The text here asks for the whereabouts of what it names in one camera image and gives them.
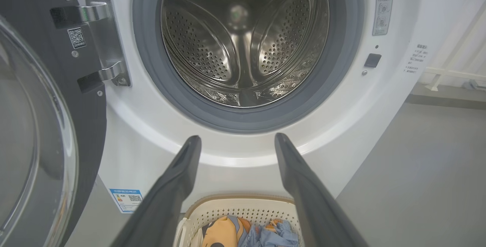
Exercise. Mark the metal door hinge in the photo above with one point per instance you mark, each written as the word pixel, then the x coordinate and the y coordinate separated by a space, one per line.
pixel 102 30

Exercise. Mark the blue bear print garment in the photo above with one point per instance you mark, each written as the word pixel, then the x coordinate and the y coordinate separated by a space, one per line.
pixel 277 235

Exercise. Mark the black door latch socket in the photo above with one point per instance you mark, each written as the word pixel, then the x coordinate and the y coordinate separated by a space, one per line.
pixel 372 60

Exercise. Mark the grey rubber door gasket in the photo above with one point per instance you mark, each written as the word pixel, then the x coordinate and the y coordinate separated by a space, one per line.
pixel 152 68

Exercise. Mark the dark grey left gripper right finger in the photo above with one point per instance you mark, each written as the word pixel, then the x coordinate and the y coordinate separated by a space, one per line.
pixel 315 209

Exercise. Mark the white metal railing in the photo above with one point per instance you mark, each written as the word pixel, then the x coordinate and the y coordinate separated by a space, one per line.
pixel 452 73

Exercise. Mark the cream perforated laundry basket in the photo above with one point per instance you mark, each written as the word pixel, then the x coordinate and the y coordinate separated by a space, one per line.
pixel 228 205

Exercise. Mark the grey warning sticker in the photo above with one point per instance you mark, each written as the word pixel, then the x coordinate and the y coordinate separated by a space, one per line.
pixel 383 3

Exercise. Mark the small grey bracket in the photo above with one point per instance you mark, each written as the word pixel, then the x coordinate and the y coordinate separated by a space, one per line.
pixel 474 85

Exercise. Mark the white QR code sticker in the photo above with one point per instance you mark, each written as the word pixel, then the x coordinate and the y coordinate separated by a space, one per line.
pixel 77 38

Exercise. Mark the blue energy label sticker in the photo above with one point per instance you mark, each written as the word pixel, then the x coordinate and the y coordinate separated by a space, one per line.
pixel 126 200

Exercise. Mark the printed text label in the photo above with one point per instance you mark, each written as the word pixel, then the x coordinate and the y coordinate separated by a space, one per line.
pixel 415 59

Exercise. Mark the cream orange cartoon garment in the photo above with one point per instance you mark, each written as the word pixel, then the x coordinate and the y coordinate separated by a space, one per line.
pixel 222 233

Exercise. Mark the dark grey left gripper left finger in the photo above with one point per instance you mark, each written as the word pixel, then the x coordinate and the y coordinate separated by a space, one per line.
pixel 163 201

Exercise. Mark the white washing machine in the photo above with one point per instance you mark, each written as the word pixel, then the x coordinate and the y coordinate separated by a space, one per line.
pixel 144 133

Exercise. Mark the steel washer drum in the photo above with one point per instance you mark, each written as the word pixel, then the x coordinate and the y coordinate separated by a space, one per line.
pixel 205 49

